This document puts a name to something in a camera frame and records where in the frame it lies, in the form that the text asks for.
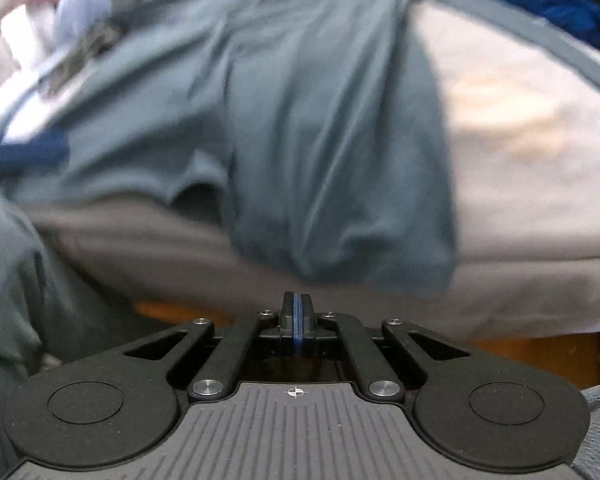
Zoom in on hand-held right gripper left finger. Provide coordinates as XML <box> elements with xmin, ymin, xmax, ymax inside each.
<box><xmin>124</xmin><ymin>291</ymin><xmax>297</xmax><ymax>402</ymax></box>

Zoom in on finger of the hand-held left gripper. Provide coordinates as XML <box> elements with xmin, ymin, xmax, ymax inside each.
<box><xmin>0</xmin><ymin>129</ymin><xmax>70</xmax><ymax>173</ymax></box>

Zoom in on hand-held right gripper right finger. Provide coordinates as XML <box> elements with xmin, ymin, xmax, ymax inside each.
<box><xmin>296</xmin><ymin>292</ymin><xmax>473</xmax><ymax>402</ymax></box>

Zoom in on teal blue shirt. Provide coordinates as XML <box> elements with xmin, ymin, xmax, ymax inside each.
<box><xmin>0</xmin><ymin>0</ymin><xmax>600</xmax><ymax>298</ymax></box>

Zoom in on person's blue grey clothing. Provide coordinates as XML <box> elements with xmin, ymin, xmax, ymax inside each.
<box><xmin>0</xmin><ymin>195</ymin><xmax>141</xmax><ymax>480</ymax></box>

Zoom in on royal blue garment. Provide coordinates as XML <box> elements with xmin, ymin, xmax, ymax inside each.
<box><xmin>450</xmin><ymin>0</ymin><xmax>600</xmax><ymax>63</ymax></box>

